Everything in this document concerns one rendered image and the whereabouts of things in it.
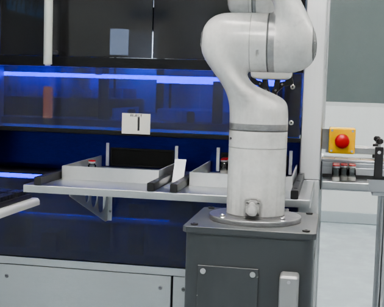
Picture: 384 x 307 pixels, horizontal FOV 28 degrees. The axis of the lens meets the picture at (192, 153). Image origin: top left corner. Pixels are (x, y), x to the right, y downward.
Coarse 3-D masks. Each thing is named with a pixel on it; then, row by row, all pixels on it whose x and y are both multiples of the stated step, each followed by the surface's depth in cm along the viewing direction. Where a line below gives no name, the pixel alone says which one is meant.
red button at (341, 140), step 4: (336, 136) 210; (340, 136) 209; (344, 136) 209; (336, 140) 209; (340, 140) 209; (344, 140) 209; (348, 140) 209; (336, 144) 209; (340, 144) 209; (344, 144) 209; (348, 144) 209; (340, 148) 210
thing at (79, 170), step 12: (72, 168) 200; (84, 168) 199; (96, 168) 198; (108, 168) 198; (120, 168) 229; (132, 168) 230; (168, 168) 207; (96, 180) 199; (108, 180) 198; (120, 180) 198; (132, 180) 197; (144, 180) 196
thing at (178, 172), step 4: (176, 160) 203; (180, 160) 203; (184, 160) 203; (176, 164) 202; (180, 164) 202; (184, 164) 202; (176, 168) 202; (180, 168) 202; (184, 168) 201; (176, 172) 201; (180, 172) 201; (184, 172) 201; (172, 176) 201; (176, 176) 200; (180, 176) 200; (172, 180) 200; (176, 180) 200; (168, 184) 195
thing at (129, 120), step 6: (126, 114) 223; (132, 114) 222; (138, 114) 222; (144, 114) 222; (150, 114) 221; (126, 120) 223; (132, 120) 222; (144, 120) 222; (150, 120) 221; (126, 126) 223; (132, 126) 223; (144, 126) 222; (126, 132) 223; (132, 132) 223; (138, 132) 222; (144, 132) 222
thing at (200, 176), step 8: (200, 168) 208; (208, 168) 224; (296, 168) 215; (192, 176) 194; (200, 176) 194; (208, 176) 193; (216, 176) 193; (224, 176) 192; (288, 176) 222; (296, 176) 218; (192, 184) 194; (200, 184) 194; (208, 184) 193; (216, 184) 193; (224, 184) 193; (288, 184) 190
